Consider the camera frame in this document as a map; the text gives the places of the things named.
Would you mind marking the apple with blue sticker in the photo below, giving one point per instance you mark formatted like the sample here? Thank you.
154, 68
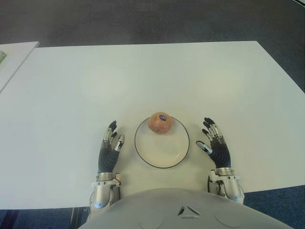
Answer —
160, 122

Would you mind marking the white side table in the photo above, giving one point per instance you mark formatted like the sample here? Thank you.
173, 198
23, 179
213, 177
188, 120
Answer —
14, 60

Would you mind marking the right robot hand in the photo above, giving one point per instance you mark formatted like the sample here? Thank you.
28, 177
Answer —
222, 156

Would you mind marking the green package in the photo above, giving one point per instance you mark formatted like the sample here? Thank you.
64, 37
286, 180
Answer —
2, 56

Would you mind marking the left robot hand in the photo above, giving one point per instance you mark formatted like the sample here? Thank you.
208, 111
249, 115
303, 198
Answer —
107, 159

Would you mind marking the grey robot torso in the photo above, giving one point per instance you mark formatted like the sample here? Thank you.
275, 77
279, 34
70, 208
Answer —
183, 212

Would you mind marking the white plate with black rim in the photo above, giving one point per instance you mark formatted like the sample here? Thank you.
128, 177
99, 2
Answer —
162, 152

